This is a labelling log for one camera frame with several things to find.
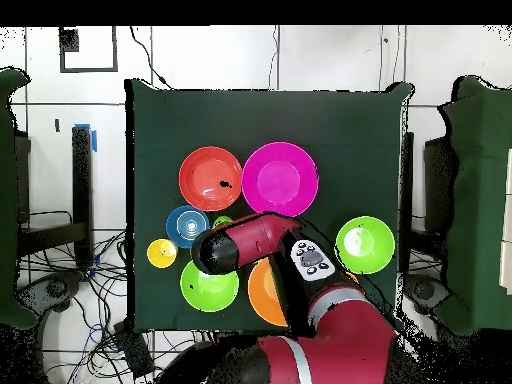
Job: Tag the green plastic cup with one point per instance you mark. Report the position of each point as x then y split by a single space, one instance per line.
222 220

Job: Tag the pink plastic bowl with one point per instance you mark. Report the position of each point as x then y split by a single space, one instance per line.
280 180

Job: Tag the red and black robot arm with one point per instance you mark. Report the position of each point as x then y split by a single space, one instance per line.
348 348

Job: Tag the red plastic bowl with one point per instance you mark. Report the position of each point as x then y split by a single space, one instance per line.
208 176

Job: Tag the large orange plastic bowl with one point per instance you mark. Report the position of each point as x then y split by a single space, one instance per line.
262 292

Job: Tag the blue plastic bowl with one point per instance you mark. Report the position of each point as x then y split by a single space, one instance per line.
176 228

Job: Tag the dark green table cloth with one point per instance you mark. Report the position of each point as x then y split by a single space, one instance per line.
260 120

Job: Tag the large green plastic bowl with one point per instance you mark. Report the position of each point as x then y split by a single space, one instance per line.
366 256
208 292

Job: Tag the yellow plastic cup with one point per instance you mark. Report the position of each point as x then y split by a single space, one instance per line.
160 256

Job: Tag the black metal stand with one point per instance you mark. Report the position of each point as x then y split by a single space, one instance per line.
82 192
407 200

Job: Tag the black chair base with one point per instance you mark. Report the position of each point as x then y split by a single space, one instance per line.
52 288

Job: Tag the green cloth side table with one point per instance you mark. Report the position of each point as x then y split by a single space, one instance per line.
480 200
8 200

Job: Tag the white box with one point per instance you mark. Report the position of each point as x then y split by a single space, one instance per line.
507 220

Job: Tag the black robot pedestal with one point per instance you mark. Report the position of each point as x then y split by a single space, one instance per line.
208 364

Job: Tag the black square floor frame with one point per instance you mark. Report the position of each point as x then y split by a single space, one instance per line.
68 40

